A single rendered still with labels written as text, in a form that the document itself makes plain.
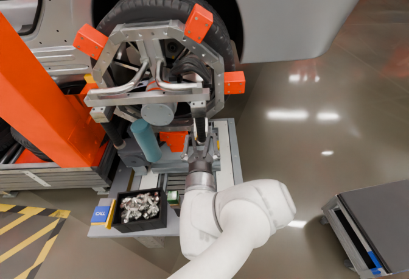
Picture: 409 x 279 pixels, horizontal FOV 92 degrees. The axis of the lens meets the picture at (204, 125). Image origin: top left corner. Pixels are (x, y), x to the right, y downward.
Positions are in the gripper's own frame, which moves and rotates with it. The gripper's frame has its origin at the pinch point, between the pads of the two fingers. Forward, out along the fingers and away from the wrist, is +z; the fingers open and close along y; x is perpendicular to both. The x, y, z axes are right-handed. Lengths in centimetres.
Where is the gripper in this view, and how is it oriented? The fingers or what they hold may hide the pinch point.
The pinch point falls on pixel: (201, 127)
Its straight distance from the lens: 73.5
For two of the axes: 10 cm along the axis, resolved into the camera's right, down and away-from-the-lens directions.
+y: 10.0, -0.5, -0.5
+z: 0.0, -7.4, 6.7
